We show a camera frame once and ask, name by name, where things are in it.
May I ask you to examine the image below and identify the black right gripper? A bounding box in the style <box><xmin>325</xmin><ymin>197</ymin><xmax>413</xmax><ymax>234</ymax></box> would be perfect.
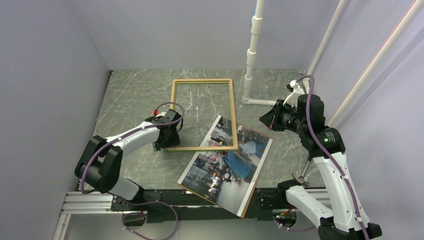
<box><xmin>259</xmin><ymin>98</ymin><xmax>307</xmax><ymax>135</ymax></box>

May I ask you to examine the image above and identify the wooden picture frame green inlay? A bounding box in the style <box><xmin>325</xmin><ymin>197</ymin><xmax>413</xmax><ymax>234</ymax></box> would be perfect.
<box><xmin>166</xmin><ymin>78</ymin><xmax>238</xmax><ymax>153</ymax></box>

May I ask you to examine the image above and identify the printed photo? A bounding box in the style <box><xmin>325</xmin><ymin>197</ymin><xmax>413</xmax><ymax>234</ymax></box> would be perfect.
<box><xmin>177</xmin><ymin>124</ymin><xmax>273</xmax><ymax>218</ymax></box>

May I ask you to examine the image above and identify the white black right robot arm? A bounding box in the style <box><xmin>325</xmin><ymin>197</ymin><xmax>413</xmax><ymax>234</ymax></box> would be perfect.
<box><xmin>259</xmin><ymin>94</ymin><xmax>383</xmax><ymax>240</ymax></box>

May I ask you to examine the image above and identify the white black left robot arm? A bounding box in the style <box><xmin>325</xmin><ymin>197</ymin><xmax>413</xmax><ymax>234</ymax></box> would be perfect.
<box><xmin>74</xmin><ymin>109</ymin><xmax>183</xmax><ymax>210</ymax></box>

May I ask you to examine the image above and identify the white pvc pipe stand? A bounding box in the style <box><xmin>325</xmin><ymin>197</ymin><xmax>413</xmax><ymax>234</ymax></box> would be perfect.
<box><xmin>255</xmin><ymin>0</ymin><xmax>413</xmax><ymax>119</ymax></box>

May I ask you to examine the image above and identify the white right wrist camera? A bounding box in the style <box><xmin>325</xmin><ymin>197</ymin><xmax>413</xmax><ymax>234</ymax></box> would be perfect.
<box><xmin>284</xmin><ymin>80</ymin><xmax>307</xmax><ymax>108</ymax></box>

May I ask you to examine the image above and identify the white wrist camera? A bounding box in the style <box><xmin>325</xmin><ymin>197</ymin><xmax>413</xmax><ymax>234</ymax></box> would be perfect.
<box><xmin>284</xmin><ymin>80</ymin><xmax>307</xmax><ymax>108</ymax></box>
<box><xmin>153</xmin><ymin>109</ymin><xmax>167</xmax><ymax>119</ymax></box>

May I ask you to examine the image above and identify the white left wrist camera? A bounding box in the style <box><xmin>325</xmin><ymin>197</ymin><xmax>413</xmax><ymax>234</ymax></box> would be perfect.
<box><xmin>153</xmin><ymin>109</ymin><xmax>167</xmax><ymax>119</ymax></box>

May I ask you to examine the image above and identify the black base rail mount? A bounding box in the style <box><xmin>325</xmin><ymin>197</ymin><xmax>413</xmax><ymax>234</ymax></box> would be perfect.
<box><xmin>110</xmin><ymin>187</ymin><xmax>298</xmax><ymax>227</ymax></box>

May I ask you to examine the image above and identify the black handled hammer tool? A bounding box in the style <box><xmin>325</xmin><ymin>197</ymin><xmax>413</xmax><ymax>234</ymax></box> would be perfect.
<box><xmin>291</xmin><ymin>156</ymin><xmax>313</xmax><ymax>188</ymax></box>

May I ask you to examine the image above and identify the aluminium extrusion rail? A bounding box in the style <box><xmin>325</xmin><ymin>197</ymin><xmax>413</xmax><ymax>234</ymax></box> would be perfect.
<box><xmin>53</xmin><ymin>191</ymin><xmax>113</xmax><ymax>240</ymax></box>

